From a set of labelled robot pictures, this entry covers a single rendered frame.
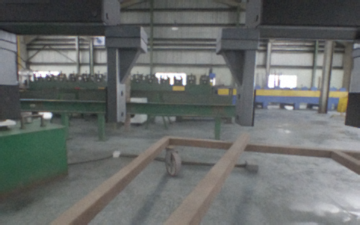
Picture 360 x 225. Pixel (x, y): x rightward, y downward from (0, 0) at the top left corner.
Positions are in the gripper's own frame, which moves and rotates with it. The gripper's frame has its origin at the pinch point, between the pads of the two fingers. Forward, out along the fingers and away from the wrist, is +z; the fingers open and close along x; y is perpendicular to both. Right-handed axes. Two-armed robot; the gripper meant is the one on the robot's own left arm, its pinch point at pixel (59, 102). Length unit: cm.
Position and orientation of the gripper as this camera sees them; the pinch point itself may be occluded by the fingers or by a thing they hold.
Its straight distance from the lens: 25.5
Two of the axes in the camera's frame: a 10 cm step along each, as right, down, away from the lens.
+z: -0.2, 9.9, 1.1
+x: -10.0, -0.2, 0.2
